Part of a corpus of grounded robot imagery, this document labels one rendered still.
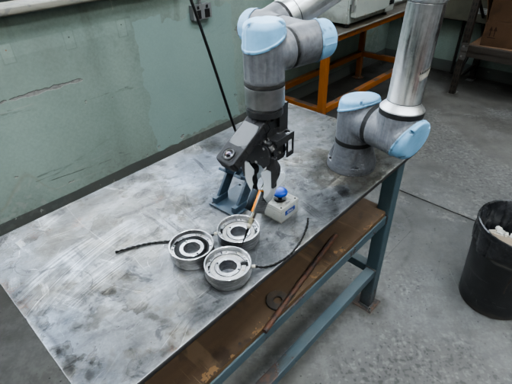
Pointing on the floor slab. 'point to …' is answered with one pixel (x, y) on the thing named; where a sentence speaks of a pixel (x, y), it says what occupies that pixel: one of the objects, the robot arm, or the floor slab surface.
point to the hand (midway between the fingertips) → (259, 196)
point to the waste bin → (489, 264)
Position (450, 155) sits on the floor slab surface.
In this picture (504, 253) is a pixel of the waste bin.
